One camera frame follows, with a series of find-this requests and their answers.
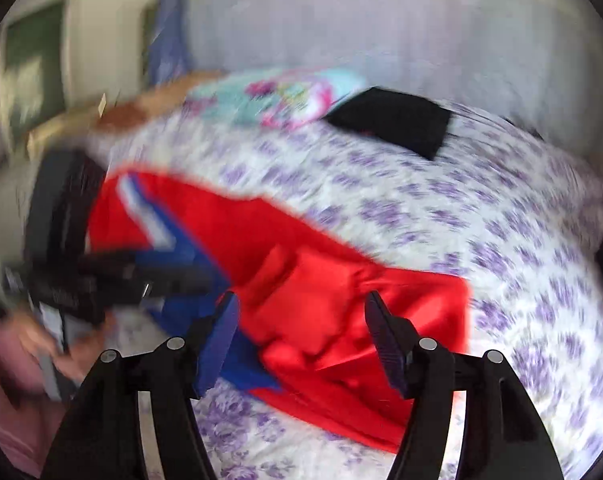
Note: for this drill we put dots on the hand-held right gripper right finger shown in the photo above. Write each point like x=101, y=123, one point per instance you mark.
x=389, y=350

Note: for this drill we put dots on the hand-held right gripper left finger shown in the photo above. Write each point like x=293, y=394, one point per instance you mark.
x=216, y=350

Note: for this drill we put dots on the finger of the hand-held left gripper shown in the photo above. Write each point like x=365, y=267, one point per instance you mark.
x=116, y=261
x=181, y=280

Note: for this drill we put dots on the red pants with blue stripes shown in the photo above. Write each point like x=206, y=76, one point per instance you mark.
x=331, y=285

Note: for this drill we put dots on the person's left hand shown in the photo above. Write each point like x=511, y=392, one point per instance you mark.
x=84, y=355

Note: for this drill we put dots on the brown pillow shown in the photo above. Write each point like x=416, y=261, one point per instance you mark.
x=146, y=105

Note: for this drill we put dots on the green framed board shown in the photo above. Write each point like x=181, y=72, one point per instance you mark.
x=34, y=65

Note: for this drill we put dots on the person's pink clothing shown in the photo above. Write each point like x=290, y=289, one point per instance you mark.
x=11, y=400

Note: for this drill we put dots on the purple floral bed sheet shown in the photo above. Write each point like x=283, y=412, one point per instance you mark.
x=481, y=200

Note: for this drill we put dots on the green painting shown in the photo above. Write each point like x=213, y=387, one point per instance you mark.
x=149, y=40

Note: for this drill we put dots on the blue printed mattress bag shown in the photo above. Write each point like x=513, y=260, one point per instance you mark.
x=171, y=35

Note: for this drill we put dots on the folded floral blanket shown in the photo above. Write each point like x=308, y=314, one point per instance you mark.
x=281, y=95

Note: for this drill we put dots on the folded black garment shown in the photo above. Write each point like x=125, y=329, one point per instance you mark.
x=396, y=120

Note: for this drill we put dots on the white lace headboard cover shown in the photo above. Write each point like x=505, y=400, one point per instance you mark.
x=381, y=25

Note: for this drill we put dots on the wooden picture frame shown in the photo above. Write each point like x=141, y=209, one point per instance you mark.
x=61, y=132

